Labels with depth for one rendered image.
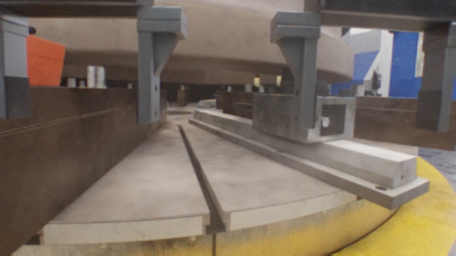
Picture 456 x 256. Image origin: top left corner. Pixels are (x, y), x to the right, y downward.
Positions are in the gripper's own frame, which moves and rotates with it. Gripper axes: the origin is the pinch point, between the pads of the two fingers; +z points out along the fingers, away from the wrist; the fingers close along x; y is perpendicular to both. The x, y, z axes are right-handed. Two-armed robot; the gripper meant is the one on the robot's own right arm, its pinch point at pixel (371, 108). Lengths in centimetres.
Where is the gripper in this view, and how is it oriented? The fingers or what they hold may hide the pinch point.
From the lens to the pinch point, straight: 25.6
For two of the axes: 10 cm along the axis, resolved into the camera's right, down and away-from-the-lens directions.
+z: -0.3, 9.9, 1.0
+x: 10.0, 0.3, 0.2
